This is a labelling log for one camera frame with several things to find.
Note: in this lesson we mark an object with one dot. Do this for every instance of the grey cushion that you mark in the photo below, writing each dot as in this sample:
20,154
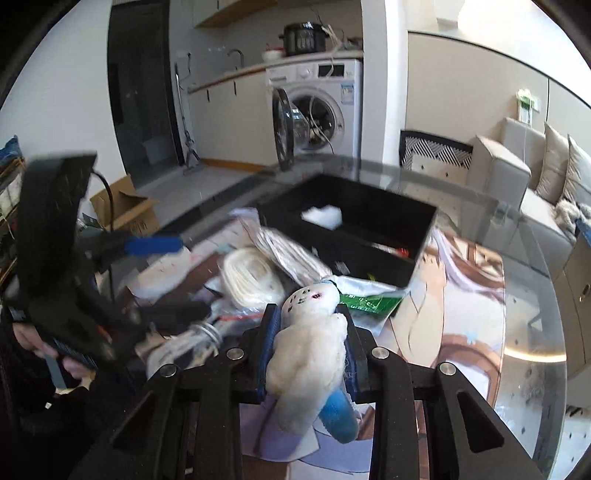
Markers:
577,184
554,166

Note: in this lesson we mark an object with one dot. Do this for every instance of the grey cushion left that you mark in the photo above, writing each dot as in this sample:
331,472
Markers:
554,166

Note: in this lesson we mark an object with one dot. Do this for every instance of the beige sofa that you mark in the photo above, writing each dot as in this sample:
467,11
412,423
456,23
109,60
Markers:
508,170

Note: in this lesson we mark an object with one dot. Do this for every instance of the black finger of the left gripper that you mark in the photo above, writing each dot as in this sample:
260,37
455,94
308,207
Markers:
173,316

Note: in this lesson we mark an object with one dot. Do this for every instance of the white foam piece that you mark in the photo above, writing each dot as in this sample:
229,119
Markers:
328,217

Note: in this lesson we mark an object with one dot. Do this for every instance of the kitchen faucet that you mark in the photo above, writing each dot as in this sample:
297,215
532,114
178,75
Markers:
236,60

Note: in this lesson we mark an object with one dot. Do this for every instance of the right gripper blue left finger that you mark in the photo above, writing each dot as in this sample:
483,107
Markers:
268,329

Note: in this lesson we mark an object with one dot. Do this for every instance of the white cat plush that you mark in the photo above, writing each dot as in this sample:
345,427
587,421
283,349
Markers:
160,278

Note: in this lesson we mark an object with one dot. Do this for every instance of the black storage box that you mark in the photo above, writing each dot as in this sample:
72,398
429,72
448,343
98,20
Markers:
369,215

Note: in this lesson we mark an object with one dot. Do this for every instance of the white washing machine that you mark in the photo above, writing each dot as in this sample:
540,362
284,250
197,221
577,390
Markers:
316,108

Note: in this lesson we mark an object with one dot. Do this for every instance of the cardboard box on floor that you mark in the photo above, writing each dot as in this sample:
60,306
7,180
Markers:
127,210

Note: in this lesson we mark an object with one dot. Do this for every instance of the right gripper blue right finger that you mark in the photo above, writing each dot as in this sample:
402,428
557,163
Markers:
356,375

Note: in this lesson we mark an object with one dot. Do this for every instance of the white bowl on counter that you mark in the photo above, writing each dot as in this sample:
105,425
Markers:
273,55

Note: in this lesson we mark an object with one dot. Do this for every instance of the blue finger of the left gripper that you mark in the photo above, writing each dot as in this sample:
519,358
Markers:
147,246

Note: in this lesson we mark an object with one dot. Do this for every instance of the grey fluffy blanket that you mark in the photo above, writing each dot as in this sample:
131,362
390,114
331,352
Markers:
568,214

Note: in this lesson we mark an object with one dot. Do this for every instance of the white plush toy blue foot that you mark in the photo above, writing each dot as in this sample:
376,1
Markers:
307,368

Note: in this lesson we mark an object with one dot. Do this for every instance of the striped cloth in clear bag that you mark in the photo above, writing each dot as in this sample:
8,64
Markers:
303,267

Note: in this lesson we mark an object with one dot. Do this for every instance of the glass jar with lid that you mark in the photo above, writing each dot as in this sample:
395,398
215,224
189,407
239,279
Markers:
187,350

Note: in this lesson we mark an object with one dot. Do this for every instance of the red and white plastic bag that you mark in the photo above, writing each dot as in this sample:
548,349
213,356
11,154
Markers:
396,251

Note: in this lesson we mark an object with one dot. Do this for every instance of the anime printed desk mat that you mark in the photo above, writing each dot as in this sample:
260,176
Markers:
455,311

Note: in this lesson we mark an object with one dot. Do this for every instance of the silver green foil packet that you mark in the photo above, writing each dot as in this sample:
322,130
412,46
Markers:
367,296

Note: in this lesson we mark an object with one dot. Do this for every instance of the person's left hand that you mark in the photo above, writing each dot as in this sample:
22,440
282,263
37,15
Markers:
29,339

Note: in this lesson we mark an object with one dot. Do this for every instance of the black white patterned chair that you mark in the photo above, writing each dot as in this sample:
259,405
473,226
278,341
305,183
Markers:
436,156

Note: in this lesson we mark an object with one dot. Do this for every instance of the beige side cabinet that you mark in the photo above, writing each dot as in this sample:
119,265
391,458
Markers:
572,289

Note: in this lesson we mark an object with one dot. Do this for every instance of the grey cushion right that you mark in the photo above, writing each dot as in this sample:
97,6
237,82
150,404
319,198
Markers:
577,184

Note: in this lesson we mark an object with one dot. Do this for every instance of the black pressure cooker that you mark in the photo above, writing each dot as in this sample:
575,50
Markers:
304,38

